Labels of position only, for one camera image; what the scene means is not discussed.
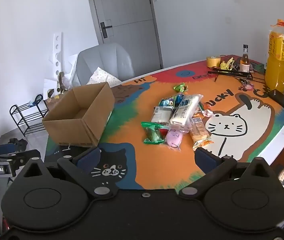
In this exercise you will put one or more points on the grey door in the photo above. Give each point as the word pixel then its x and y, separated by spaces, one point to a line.
pixel 127 42

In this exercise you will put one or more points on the white foam sheet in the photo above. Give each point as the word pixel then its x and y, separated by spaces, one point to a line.
pixel 69 65

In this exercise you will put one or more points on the blue doughnut print snack packet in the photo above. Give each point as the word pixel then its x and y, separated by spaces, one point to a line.
pixel 166 102

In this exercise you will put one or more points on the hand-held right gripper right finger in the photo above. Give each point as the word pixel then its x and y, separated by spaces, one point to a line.
pixel 205 158

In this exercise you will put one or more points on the small glass bottle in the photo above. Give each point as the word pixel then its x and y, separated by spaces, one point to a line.
pixel 244 63

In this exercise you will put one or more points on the crumpled yellow wrapper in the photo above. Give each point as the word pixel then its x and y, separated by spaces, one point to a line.
pixel 226 64

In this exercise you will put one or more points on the orange cracker packet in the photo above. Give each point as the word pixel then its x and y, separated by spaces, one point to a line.
pixel 199 132

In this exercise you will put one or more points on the pink snack packet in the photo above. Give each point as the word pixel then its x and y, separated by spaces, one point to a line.
pixel 173 137

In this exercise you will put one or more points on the yellow tape roll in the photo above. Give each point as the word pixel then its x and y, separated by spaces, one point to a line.
pixel 213 62

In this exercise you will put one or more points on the green and red snack packet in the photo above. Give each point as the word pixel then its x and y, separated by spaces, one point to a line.
pixel 152 132

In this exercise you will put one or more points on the long white snack packet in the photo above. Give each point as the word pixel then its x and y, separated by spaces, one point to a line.
pixel 184 111

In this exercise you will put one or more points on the dotted white pillow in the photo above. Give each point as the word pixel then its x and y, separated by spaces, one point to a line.
pixel 99 76

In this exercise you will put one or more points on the colourful cat print mat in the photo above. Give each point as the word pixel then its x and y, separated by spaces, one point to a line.
pixel 137 130

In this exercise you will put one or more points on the large yellow bottle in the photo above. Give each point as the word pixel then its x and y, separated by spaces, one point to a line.
pixel 278 65

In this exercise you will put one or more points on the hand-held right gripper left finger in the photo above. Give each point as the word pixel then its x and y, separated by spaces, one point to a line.
pixel 88 158

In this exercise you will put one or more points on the bright green snack packet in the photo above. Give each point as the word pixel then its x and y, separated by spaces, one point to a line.
pixel 180 87

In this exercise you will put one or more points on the snack packets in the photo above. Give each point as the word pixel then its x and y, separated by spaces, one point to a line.
pixel 160 116

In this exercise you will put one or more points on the black shoe rack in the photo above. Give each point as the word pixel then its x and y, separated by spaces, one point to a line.
pixel 32 118

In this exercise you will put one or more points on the small white pink candy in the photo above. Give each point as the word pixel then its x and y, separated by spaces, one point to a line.
pixel 207 113

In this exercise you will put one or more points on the grey chair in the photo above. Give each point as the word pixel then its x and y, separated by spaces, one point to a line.
pixel 102 58

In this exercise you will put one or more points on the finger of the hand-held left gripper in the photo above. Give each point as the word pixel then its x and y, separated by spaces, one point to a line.
pixel 3 148
pixel 28 158

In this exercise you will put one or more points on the white foam board with holes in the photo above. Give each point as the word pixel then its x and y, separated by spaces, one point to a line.
pixel 57 47

